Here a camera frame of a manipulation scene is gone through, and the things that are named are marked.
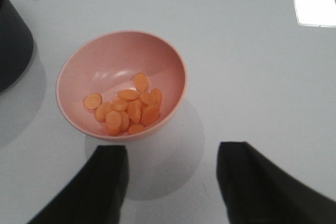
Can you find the orange ham slices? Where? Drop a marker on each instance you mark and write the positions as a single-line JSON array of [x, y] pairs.
[[131, 111]]

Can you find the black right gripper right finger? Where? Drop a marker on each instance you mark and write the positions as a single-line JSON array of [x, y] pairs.
[[255, 190]]

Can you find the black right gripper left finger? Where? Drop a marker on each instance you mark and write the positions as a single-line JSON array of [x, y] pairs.
[[95, 194]]

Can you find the pink bowl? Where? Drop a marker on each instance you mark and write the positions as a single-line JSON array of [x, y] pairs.
[[108, 64]]

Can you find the dark blue saucepan purple handle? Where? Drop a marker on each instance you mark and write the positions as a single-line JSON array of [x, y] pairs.
[[17, 45]]

